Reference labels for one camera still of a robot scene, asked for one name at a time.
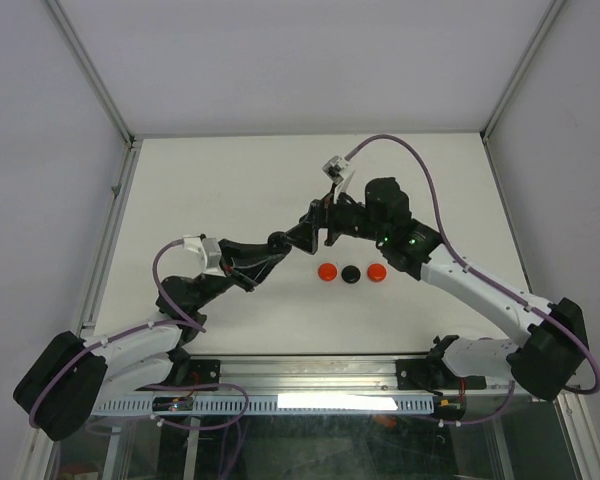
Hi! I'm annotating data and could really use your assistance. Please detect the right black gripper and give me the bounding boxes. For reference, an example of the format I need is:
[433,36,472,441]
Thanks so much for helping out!
[280,182,389,255]

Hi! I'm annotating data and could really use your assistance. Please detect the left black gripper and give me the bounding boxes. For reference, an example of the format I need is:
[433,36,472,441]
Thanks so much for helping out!
[190,239,284,311]

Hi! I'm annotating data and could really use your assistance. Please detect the orange charging case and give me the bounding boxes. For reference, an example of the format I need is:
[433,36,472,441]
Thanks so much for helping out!
[317,262,338,282]
[367,263,387,283]

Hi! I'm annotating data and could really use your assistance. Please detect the black earbud charging case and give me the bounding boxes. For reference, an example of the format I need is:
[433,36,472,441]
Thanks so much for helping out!
[341,265,361,284]

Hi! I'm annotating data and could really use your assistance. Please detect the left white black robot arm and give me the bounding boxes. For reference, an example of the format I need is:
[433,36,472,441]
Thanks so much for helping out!
[13,232,291,441]

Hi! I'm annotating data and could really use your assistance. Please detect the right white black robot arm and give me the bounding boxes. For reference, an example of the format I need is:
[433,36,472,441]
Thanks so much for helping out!
[285,177,588,401]

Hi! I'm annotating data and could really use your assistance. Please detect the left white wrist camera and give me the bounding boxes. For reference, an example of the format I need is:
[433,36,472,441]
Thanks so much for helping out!
[182,235,224,276]

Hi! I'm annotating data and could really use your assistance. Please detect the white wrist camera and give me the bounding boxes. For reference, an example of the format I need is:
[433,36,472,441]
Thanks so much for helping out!
[322,156,355,204]
[182,235,224,276]

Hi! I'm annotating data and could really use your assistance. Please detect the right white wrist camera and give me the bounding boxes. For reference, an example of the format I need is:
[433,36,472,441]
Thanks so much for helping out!
[322,156,355,204]

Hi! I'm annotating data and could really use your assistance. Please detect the white slotted cable duct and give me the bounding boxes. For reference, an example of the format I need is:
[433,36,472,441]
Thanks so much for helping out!
[94,393,434,416]

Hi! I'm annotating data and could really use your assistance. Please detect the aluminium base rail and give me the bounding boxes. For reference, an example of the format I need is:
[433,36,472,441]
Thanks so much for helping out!
[129,353,536,396]

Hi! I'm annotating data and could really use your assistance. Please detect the left aluminium frame post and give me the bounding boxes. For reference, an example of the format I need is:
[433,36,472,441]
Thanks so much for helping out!
[44,0,141,151]

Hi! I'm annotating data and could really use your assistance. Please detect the aluminium frame post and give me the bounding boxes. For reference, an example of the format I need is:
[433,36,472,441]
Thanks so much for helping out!
[44,0,141,151]
[480,0,568,144]

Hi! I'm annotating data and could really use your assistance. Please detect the right aluminium frame post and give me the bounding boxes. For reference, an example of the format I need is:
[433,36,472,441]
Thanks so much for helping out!
[480,0,568,144]

